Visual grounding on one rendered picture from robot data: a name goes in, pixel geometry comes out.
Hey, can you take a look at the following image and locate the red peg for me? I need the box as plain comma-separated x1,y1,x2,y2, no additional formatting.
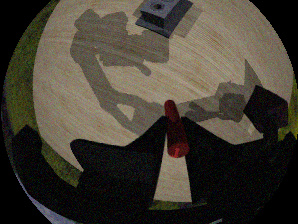
165,100,189,159

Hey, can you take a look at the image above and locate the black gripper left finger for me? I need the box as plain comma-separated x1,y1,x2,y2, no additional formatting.
71,115,168,208

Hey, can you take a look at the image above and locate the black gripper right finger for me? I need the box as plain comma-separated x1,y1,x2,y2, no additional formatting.
181,116,271,205

